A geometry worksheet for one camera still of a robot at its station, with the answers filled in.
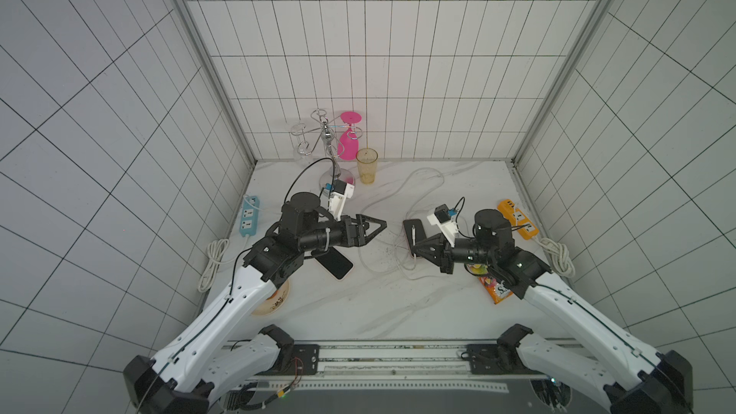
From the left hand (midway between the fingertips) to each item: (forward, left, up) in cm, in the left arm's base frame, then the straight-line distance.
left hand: (371, 232), depth 65 cm
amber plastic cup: (+39, +2, -18) cm, 43 cm away
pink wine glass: (+45, +9, -14) cm, 47 cm away
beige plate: (-7, +28, -28) cm, 41 cm away
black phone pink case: (+5, +12, -29) cm, 31 cm away
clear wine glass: (+31, +23, -2) cm, 38 cm away
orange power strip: (+19, -54, -27) cm, 63 cm away
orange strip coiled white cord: (+6, -59, -25) cm, 65 cm away
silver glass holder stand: (+37, +13, -3) cm, 40 cm away
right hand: (-3, -8, -6) cm, 10 cm away
